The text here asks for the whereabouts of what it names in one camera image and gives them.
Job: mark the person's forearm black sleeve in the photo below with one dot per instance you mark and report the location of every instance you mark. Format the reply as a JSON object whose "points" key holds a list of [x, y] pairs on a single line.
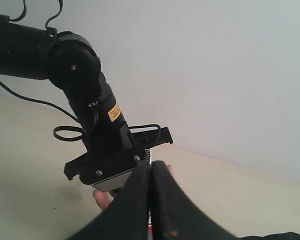
{"points": [[276, 236]]}

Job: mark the clear cola bottle red label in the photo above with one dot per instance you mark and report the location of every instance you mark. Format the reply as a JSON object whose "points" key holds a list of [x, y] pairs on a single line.
{"points": [[150, 231]]}

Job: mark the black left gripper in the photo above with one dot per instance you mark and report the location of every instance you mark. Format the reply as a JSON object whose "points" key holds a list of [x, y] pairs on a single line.
{"points": [[106, 149]]}

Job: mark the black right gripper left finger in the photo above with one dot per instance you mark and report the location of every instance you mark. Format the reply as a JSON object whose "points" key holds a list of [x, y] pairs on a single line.
{"points": [[126, 217]]}

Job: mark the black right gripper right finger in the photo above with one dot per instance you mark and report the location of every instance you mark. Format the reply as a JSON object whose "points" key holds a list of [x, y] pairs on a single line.
{"points": [[173, 215]]}

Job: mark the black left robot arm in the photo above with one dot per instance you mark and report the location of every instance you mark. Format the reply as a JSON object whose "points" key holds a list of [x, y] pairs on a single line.
{"points": [[69, 62]]}

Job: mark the person's open bare hand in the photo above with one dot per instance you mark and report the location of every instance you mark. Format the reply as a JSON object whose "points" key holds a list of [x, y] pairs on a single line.
{"points": [[103, 199]]}

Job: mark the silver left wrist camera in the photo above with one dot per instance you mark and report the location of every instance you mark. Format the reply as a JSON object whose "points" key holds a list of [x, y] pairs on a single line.
{"points": [[115, 178]]}

